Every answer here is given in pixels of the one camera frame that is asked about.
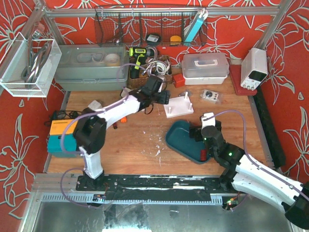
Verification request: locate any orange teal device box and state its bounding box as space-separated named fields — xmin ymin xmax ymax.
xmin=47 ymin=119 xmax=77 ymax=158

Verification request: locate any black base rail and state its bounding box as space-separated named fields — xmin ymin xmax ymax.
xmin=75 ymin=174 xmax=239 ymax=202

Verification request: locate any woven basket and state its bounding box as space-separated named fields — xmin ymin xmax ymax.
xmin=127 ymin=55 xmax=173 ymax=88

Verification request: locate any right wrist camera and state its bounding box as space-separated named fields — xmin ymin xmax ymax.
xmin=200 ymin=112 xmax=216 ymax=128

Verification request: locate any white four-peg base plate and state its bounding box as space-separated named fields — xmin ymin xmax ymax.
xmin=164 ymin=91 xmax=194 ymax=118

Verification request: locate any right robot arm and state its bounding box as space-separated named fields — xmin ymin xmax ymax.
xmin=189 ymin=126 xmax=309 ymax=230

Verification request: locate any orange power cube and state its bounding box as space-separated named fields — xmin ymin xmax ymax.
xmin=172 ymin=73 xmax=185 ymax=88

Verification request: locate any white power supply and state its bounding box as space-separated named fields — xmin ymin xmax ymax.
xmin=240 ymin=48 xmax=267 ymax=91

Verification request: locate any black wire basket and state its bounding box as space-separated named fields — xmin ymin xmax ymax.
xmin=94 ymin=3 xmax=207 ymax=46

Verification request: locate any grey storage box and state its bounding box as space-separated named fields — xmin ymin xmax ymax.
xmin=54 ymin=44 xmax=129 ymax=91

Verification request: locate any black cable duct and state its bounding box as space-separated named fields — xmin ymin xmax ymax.
xmin=253 ymin=87 xmax=286 ymax=168

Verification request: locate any yellow tape measure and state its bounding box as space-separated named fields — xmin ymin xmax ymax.
xmin=170 ymin=35 xmax=182 ymax=46

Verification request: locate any teal plastic tray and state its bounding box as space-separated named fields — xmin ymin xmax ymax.
xmin=165 ymin=120 xmax=210 ymax=164

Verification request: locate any blue white tool case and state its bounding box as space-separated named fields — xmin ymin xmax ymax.
xmin=183 ymin=8 xmax=209 ymax=46

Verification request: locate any white plastic toolbox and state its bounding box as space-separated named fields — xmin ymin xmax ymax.
xmin=182 ymin=53 xmax=229 ymax=85

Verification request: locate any white coiled cable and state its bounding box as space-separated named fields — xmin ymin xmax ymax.
xmin=144 ymin=60 xmax=171 ymax=77

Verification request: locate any red spring lower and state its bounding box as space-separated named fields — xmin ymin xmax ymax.
xmin=200 ymin=149 xmax=207 ymax=162

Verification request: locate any green yellow cordless drill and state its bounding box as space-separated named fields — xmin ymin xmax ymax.
xmin=128 ymin=46 xmax=157 ymax=79

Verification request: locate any white work glove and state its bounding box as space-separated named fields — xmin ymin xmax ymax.
xmin=120 ymin=87 xmax=137 ymax=100

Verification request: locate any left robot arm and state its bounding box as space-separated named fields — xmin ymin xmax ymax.
xmin=73 ymin=75 xmax=170 ymax=179

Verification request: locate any clear acrylic box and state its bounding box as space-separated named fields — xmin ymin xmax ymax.
xmin=0 ymin=33 xmax=62 ymax=98

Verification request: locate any red mat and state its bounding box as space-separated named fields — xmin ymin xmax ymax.
xmin=229 ymin=64 xmax=257 ymax=96

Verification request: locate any orange black handled screwdriver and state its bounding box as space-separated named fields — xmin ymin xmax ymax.
xmin=120 ymin=117 xmax=127 ymax=123

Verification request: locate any bagged white control box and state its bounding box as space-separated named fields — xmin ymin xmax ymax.
xmin=200 ymin=89 xmax=222 ymax=103

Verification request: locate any small white adapter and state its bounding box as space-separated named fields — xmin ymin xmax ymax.
xmin=88 ymin=100 xmax=102 ymax=111

